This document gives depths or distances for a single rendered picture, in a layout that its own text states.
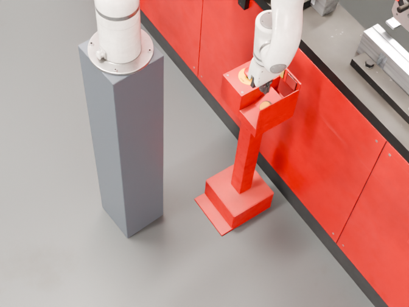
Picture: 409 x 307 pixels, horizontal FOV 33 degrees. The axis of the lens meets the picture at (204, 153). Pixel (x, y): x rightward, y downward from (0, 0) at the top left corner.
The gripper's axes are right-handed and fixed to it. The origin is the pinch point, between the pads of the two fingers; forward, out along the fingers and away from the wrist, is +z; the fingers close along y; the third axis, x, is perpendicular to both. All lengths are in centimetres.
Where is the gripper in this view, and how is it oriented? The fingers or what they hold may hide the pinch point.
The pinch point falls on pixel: (264, 86)
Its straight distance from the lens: 220.5
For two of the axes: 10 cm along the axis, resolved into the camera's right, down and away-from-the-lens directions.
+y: -8.3, 5.0, -2.6
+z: 0.2, 4.9, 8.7
